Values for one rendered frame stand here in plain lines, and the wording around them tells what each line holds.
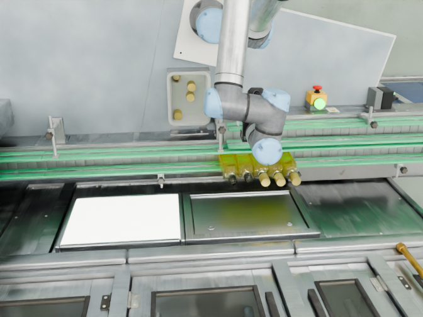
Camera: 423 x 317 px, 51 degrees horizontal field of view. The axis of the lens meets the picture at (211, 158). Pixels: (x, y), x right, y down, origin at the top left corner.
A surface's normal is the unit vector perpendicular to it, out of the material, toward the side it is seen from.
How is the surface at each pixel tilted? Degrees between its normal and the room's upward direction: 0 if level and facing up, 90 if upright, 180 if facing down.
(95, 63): 0
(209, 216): 90
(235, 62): 26
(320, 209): 90
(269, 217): 90
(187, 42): 0
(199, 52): 0
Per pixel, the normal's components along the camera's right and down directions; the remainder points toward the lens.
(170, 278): 0.00, -0.91
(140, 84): 0.10, 0.41
